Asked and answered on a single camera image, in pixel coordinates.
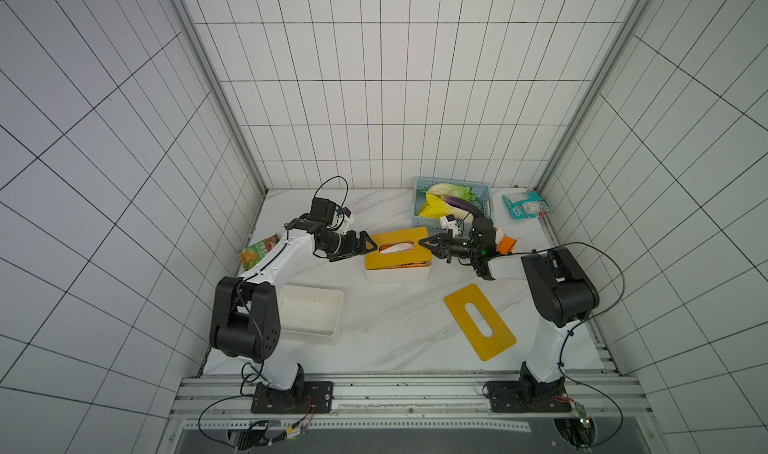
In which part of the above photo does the purple eggplant toy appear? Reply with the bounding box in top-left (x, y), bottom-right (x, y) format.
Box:
top-left (441, 196), bottom-right (485, 223)

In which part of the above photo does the orange tissue pack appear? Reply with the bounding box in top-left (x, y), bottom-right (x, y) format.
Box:
top-left (495, 229), bottom-right (516, 255)
top-left (379, 241), bottom-right (431, 269)

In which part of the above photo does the aluminium mounting rail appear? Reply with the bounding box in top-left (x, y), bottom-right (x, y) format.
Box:
top-left (170, 371), bottom-right (651, 429)

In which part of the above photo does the white tissue sheet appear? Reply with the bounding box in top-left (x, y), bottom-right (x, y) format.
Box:
top-left (379, 241), bottom-right (414, 255)

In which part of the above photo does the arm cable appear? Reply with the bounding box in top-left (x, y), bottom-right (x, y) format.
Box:
top-left (314, 175), bottom-right (350, 215)
top-left (509, 240), bottom-right (626, 449)

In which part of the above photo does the green chips bag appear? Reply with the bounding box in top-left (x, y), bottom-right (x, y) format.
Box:
top-left (238, 234), bottom-right (280, 271)

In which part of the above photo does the green lettuce toy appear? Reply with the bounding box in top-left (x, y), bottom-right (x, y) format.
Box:
top-left (426, 182), bottom-right (478, 202)

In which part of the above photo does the white tissue box base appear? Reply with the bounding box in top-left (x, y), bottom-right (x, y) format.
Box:
top-left (366, 263), bottom-right (432, 284)

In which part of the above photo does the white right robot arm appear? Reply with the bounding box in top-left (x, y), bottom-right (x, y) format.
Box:
top-left (419, 217), bottom-right (599, 410)

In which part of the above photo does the yellow bamboo box lid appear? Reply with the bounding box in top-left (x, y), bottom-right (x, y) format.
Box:
top-left (364, 227), bottom-right (433, 271)

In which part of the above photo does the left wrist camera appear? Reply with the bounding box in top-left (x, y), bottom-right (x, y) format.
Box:
top-left (331, 207), bottom-right (354, 234)

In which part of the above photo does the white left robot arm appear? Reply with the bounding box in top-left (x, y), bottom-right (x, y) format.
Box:
top-left (209, 214), bottom-right (378, 391)

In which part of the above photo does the white empty box base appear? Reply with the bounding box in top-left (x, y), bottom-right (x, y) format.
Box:
top-left (277, 285), bottom-right (344, 345)

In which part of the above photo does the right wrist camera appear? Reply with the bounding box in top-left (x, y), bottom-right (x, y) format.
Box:
top-left (439, 214), bottom-right (462, 237)

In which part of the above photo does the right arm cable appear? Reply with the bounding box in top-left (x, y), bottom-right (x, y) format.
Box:
top-left (509, 240), bottom-right (626, 449)

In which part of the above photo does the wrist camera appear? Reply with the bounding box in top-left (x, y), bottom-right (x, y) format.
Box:
top-left (331, 207), bottom-right (354, 234)
top-left (439, 214), bottom-right (462, 237)

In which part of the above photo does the teal snack bag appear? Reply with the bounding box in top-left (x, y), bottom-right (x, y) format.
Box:
top-left (502, 191), bottom-right (550, 220)

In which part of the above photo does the yellow cabbage toy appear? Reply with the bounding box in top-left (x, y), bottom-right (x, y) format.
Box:
top-left (418, 193), bottom-right (474, 222)

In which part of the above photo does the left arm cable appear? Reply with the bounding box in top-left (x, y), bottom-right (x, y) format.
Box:
top-left (314, 175), bottom-right (350, 215)

